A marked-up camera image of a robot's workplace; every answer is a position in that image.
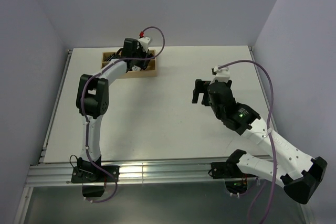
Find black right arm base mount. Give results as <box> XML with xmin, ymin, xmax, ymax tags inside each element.
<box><xmin>208</xmin><ymin>162</ymin><xmax>256</xmax><ymax>179</ymax></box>

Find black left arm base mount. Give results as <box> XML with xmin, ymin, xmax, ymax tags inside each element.
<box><xmin>71</xmin><ymin>165</ymin><xmax>120</xmax><ymax>184</ymax></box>

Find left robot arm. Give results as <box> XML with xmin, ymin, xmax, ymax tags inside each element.
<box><xmin>76</xmin><ymin>46</ymin><xmax>153</xmax><ymax>182</ymax></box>

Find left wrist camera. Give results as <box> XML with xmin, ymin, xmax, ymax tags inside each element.
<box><xmin>122</xmin><ymin>36</ymin><xmax>153</xmax><ymax>58</ymax></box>

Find wooden compartment box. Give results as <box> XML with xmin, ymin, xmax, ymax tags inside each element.
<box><xmin>101</xmin><ymin>51</ymin><xmax>158</xmax><ymax>79</ymax></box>

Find black striped rolled socks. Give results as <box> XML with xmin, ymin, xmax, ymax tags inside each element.
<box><xmin>104</xmin><ymin>54</ymin><xmax>115</xmax><ymax>62</ymax></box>

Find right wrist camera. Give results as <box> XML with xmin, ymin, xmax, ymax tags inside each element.
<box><xmin>210</xmin><ymin>66</ymin><xmax>230</xmax><ymax>84</ymax></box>

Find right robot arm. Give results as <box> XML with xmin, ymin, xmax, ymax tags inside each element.
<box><xmin>192</xmin><ymin>79</ymin><xmax>327</xmax><ymax>204</ymax></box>

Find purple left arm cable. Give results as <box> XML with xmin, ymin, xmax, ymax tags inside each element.
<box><xmin>81</xmin><ymin>26</ymin><xmax>165</xmax><ymax>204</ymax></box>

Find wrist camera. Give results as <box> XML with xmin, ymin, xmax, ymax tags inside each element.
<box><xmin>122</xmin><ymin>36</ymin><xmax>153</xmax><ymax>58</ymax></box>
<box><xmin>210</xmin><ymin>66</ymin><xmax>230</xmax><ymax>84</ymax></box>

